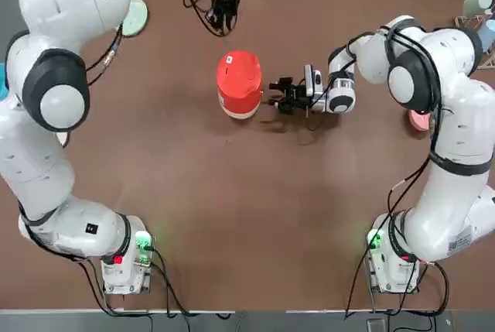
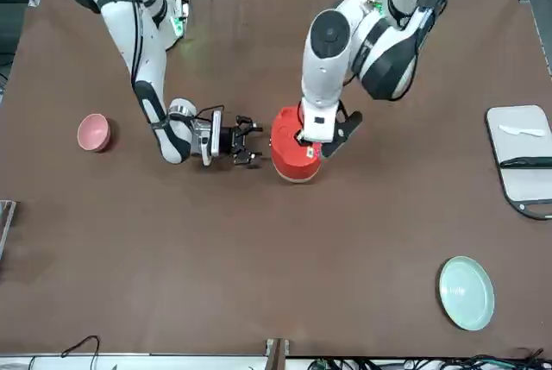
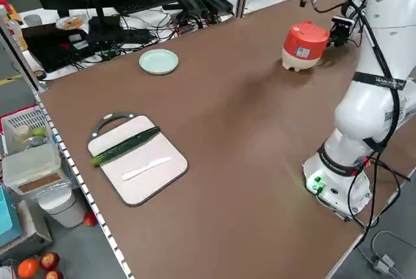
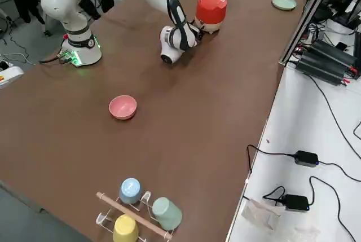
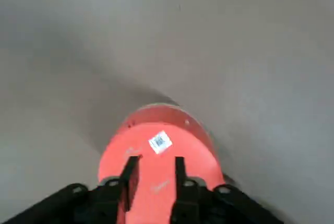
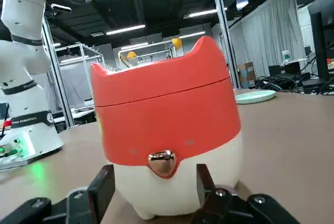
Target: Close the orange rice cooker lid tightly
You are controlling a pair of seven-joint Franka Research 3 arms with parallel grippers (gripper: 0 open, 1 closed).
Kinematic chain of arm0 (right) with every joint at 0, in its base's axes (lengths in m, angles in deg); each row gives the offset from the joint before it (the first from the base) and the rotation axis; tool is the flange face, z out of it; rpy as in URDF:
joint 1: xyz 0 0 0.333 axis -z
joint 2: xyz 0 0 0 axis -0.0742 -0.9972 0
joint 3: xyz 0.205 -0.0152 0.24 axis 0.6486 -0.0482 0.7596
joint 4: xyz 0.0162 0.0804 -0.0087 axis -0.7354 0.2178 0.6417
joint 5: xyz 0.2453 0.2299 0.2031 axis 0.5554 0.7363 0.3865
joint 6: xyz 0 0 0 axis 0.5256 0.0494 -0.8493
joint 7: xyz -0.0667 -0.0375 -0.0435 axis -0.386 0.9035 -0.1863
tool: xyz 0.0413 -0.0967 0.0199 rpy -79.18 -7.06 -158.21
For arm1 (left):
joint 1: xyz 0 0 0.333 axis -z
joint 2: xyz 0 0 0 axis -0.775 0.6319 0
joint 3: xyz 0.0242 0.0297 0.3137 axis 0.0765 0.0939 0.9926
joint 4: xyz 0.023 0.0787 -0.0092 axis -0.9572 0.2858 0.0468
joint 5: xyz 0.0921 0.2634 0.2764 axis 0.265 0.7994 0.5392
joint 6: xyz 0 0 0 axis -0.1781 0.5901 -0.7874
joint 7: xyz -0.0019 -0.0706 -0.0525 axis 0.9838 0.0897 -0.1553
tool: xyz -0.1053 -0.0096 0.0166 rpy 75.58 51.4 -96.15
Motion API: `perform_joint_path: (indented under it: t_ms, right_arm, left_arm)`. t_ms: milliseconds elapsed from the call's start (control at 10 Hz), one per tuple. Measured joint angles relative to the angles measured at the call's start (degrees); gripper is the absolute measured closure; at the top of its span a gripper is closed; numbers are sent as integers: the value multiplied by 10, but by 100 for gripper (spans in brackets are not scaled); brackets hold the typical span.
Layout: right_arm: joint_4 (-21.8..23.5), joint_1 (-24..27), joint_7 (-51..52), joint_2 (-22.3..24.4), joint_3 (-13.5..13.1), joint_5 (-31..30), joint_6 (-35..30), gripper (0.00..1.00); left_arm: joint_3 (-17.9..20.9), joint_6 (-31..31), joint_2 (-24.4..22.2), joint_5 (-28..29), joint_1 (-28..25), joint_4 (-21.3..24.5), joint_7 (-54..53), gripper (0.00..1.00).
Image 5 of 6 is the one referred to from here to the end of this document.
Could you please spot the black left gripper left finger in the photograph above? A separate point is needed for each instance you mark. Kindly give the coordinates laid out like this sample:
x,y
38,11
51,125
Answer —
x,y
104,198

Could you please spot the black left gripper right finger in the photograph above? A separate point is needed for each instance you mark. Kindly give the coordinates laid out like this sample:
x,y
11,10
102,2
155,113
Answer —
x,y
193,200

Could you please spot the orange rice cooker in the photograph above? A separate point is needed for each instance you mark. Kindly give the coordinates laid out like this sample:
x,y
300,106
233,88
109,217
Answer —
x,y
156,167

